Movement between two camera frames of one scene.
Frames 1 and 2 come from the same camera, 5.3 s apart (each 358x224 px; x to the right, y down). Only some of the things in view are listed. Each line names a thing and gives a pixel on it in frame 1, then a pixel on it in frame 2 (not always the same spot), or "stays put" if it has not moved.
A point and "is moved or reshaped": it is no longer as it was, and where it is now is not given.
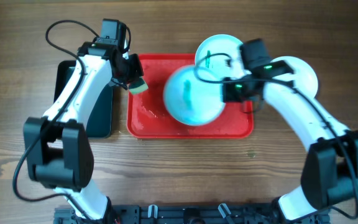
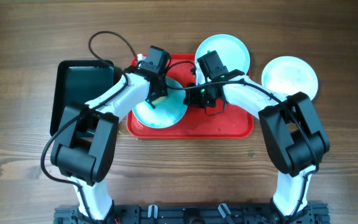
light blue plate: [190, 100] is moved or reshaped
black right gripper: [228, 97] to [190, 99]
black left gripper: [135, 71] to [162, 89]
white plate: [303, 76] stays put
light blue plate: [220, 55] stays put
